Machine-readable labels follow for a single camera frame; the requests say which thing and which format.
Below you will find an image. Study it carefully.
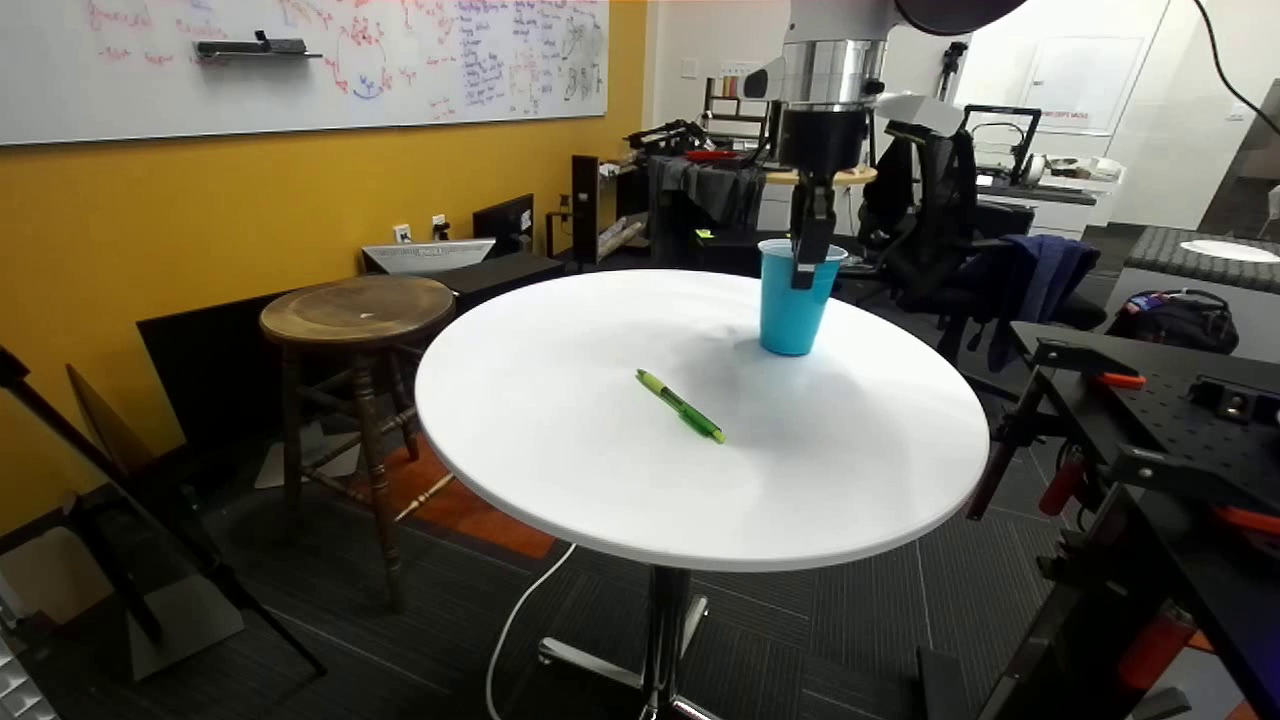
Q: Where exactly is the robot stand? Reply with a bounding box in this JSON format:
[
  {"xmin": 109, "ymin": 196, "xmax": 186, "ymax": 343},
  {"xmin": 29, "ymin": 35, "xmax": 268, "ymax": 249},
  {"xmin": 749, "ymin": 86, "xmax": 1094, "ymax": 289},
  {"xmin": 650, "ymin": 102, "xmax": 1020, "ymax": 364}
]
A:
[{"xmin": 918, "ymin": 321, "xmax": 1280, "ymax": 720}]

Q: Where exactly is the cluttered desk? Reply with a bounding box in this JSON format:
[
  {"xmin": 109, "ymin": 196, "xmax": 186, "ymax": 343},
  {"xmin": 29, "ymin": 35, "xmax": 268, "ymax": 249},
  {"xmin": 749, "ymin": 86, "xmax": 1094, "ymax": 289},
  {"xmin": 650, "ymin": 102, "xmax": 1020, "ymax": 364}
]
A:
[{"xmin": 570, "ymin": 118, "xmax": 881, "ymax": 271}]

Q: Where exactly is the whiteboard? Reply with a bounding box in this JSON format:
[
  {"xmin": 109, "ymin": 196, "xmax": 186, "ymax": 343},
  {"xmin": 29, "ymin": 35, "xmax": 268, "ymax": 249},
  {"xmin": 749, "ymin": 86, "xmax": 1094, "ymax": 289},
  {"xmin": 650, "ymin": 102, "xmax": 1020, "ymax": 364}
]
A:
[{"xmin": 0, "ymin": 0, "xmax": 610, "ymax": 148}]

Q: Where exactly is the whiteboard marker tray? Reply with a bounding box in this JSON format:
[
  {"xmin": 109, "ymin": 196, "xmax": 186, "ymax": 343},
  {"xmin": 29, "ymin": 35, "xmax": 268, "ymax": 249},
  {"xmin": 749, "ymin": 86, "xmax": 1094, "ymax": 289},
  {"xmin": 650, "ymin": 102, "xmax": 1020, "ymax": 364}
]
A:
[{"xmin": 194, "ymin": 30, "xmax": 324, "ymax": 64}]

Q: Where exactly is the grey cushioned bench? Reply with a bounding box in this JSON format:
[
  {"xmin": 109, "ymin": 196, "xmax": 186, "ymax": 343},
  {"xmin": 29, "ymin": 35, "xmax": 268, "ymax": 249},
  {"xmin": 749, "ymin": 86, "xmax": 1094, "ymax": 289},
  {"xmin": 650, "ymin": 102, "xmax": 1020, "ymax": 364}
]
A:
[{"xmin": 1103, "ymin": 225, "xmax": 1280, "ymax": 363}]

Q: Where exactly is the black backpack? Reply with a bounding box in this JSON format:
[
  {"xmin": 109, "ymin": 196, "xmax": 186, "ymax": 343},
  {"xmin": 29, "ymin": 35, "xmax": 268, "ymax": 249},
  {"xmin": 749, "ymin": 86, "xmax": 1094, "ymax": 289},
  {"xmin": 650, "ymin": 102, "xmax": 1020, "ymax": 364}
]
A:
[{"xmin": 1107, "ymin": 288, "xmax": 1242, "ymax": 356}]

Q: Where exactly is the black monitor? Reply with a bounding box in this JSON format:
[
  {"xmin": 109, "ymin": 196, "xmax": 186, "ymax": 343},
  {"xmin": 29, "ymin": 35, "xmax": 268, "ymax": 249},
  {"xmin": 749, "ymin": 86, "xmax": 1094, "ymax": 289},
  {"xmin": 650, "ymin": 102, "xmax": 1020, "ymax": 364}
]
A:
[{"xmin": 472, "ymin": 193, "xmax": 536, "ymax": 257}]

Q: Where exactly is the green pen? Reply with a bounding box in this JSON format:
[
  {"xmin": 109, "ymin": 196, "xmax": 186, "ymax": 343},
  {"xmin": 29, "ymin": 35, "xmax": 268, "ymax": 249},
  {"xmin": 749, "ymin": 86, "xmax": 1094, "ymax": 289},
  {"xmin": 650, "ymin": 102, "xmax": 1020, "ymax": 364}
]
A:
[{"xmin": 635, "ymin": 368, "xmax": 727, "ymax": 445}]

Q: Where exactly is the office chair with clothes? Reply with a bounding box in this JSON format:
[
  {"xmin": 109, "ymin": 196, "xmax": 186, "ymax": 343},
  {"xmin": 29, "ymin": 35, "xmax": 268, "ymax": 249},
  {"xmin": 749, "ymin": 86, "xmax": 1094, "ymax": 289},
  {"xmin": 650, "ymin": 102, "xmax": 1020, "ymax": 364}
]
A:
[{"xmin": 858, "ymin": 122, "xmax": 1109, "ymax": 373}]

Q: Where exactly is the orange handled clamp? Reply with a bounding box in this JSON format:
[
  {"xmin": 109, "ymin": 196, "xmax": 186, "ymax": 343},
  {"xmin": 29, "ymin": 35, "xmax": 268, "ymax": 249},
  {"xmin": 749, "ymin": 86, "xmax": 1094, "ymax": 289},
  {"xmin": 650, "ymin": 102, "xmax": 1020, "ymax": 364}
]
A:
[
  {"xmin": 1037, "ymin": 443, "xmax": 1280, "ymax": 537},
  {"xmin": 966, "ymin": 339, "xmax": 1149, "ymax": 522}
]

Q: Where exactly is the blue plastic cup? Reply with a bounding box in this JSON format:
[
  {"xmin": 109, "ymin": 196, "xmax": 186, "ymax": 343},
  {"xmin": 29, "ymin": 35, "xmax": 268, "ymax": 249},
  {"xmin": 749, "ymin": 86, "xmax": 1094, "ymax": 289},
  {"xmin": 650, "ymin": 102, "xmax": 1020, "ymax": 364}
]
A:
[{"xmin": 757, "ymin": 238, "xmax": 849, "ymax": 357}]

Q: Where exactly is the wooden stool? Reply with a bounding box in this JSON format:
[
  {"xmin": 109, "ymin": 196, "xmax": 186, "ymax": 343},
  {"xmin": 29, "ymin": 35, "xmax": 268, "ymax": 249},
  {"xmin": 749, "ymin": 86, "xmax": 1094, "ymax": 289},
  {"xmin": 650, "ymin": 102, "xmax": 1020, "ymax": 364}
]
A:
[{"xmin": 259, "ymin": 274, "xmax": 458, "ymax": 613}]

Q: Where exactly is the white cable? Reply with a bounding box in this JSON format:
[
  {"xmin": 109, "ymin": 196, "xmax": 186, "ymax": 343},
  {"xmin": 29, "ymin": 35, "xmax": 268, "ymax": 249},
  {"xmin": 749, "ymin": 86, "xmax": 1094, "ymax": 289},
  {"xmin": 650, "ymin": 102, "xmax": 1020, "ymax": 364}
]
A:
[{"xmin": 485, "ymin": 541, "xmax": 580, "ymax": 720}]

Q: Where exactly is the black cable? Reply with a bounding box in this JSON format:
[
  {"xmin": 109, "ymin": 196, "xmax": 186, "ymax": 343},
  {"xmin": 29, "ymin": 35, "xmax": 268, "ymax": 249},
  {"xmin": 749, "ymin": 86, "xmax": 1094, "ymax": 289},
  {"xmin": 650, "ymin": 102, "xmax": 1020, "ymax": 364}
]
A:
[{"xmin": 1190, "ymin": 0, "xmax": 1280, "ymax": 138}]

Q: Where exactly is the white round plate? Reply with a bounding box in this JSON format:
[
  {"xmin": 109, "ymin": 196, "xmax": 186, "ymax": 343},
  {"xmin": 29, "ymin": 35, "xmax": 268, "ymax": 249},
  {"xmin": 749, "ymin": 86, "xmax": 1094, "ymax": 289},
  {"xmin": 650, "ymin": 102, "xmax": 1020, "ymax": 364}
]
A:
[{"xmin": 1179, "ymin": 239, "xmax": 1280, "ymax": 265}]

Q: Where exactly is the black low cabinet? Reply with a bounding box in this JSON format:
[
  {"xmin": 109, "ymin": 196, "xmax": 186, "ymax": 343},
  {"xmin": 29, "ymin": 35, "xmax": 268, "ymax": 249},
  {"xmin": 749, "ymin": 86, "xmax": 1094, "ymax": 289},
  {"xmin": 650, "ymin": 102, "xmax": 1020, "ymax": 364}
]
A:
[{"xmin": 136, "ymin": 251, "xmax": 567, "ymax": 456}]

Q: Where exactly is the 3d printer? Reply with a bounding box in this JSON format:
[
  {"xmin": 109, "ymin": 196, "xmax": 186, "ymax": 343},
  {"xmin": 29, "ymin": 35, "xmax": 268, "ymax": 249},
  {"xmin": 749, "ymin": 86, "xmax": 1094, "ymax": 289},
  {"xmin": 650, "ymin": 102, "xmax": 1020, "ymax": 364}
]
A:
[{"xmin": 961, "ymin": 103, "xmax": 1043, "ymax": 188}]

